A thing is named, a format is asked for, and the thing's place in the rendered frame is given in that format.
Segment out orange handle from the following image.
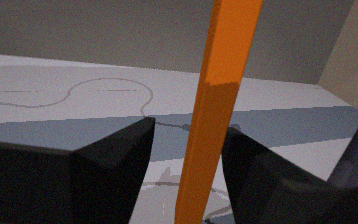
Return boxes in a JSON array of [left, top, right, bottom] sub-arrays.
[[174, 0, 264, 224]]

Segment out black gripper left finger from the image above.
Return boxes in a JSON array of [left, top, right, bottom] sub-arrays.
[[0, 117, 155, 224]]

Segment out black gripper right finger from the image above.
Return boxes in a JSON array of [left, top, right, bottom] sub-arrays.
[[221, 127, 358, 224]]

